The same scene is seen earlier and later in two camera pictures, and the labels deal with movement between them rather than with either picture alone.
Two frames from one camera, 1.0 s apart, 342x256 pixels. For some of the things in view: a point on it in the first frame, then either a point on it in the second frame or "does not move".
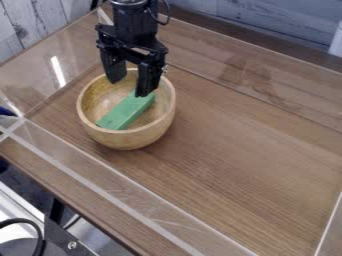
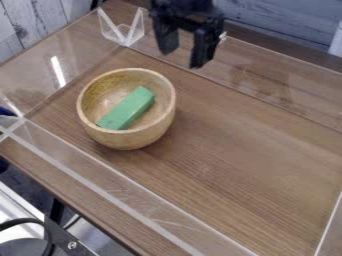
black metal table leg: (56, 213) does not move
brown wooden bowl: (98, 93) does not move
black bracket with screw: (63, 240) does not move
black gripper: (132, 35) → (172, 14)
